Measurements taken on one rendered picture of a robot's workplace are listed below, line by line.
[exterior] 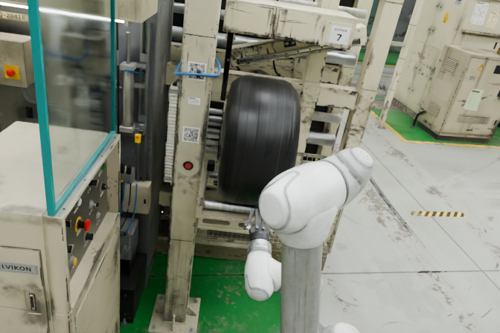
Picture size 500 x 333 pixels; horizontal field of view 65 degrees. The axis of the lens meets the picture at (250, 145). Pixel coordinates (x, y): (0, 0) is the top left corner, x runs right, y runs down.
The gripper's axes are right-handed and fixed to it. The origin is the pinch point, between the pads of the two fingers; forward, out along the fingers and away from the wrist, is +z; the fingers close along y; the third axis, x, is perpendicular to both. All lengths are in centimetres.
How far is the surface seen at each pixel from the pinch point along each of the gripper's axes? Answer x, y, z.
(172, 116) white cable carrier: -17, 41, 29
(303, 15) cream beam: -56, -11, 65
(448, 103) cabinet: 144, -281, 345
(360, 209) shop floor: 144, -117, 133
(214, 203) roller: 16.9, 18.7, 11.9
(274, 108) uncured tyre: -33.2, -0.4, 21.9
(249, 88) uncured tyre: -35.5, 10.2, 31.3
